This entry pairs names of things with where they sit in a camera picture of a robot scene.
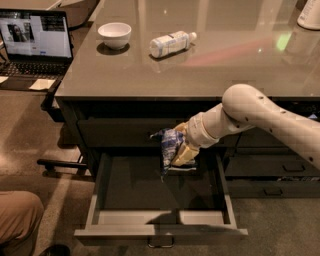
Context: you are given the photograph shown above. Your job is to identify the clear plastic water bottle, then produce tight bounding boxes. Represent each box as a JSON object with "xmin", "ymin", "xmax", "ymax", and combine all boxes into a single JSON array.
[{"xmin": 149, "ymin": 31, "xmax": 197, "ymax": 58}]

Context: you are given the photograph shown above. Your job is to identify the white paper note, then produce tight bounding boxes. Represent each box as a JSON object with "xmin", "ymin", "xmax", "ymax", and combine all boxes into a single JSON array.
[{"xmin": 29, "ymin": 79, "xmax": 54, "ymax": 91}]

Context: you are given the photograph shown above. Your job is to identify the open grey middle drawer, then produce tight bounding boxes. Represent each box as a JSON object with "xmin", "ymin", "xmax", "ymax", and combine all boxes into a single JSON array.
[{"xmin": 75, "ymin": 153, "xmax": 248, "ymax": 248}]

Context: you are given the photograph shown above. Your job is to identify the grey kitchen counter cabinet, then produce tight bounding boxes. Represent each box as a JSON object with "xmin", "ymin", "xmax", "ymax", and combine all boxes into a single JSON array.
[{"xmin": 54, "ymin": 0, "xmax": 320, "ymax": 199}]

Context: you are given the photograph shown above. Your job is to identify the white ceramic bowl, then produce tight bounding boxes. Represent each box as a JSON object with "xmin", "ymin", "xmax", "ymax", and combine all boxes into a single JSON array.
[{"xmin": 98, "ymin": 22, "xmax": 132, "ymax": 50}]

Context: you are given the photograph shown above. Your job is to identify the white cylindrical container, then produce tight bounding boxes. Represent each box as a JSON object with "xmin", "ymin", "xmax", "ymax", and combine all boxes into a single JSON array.
[{"xmin": 297, "ymin": 0, "xmax": 320, "ymax": 30}]

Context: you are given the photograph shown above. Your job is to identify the black shoe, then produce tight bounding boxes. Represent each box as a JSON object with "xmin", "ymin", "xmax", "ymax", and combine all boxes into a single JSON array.
[{"xmin": 38, "ymin": 244, "xmax": 71, "ymax": 256}]

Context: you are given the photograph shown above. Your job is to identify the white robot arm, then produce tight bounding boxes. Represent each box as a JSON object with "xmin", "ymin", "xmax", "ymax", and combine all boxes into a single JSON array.
[{"xmin": 172, "ymin": 84, "xmax": 320, "ymax": 168}]

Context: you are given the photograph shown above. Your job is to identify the black open laptop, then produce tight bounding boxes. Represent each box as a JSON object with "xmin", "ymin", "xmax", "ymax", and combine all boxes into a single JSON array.
[{"xmin": 0, "ymin": 9, "xmax": 73, "ymax": 91}]

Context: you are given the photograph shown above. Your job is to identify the blue chip bag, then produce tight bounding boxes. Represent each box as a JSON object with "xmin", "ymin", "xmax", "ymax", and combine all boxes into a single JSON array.
[{"xmin": 150, "ymin": 128, "xmax": 197, "ymax": 180}]

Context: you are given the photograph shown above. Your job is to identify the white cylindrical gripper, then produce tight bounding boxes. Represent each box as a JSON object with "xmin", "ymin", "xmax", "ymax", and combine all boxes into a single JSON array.
[{"xmin": 172, "ymin": 112, "xmax": 219, "ymax": 166}]

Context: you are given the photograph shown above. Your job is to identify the dark right middle drawer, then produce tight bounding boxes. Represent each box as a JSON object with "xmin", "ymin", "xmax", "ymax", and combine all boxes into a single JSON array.
[{"xmin": 225, "ymin": 155, "xmax": 320, "ymax": 177}]

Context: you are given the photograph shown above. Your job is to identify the person's leg tan trousers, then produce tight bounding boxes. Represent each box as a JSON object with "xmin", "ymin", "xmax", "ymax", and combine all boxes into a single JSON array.
[{"xmin": 0, "ymin": 191, "xmax": 44, "ymax": 256}]

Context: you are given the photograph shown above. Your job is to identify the closed dark top drawer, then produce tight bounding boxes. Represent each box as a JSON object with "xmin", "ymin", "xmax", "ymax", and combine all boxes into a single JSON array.
[{"xmin": 76, "ymin": 118, "xmax": 246, "ymax": 149}]

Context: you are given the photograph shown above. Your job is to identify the dark right bottom drawer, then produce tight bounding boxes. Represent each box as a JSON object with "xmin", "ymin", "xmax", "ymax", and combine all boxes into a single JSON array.
[{"xmin": 227, "ymin": 180, "xmax": 320, "ymax": 198}]

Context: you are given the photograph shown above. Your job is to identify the black chair armrest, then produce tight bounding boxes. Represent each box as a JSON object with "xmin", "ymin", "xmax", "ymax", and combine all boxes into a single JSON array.
[{"xmin": 41, "ymin": 81, "xmax": 64, "ymax": 122}]

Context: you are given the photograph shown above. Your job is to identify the black chair base leg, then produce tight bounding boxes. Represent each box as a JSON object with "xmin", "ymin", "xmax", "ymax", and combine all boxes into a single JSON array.
[{"xmin": 37, "ymin": 159, "xmax": 87, "ymax": 171}]

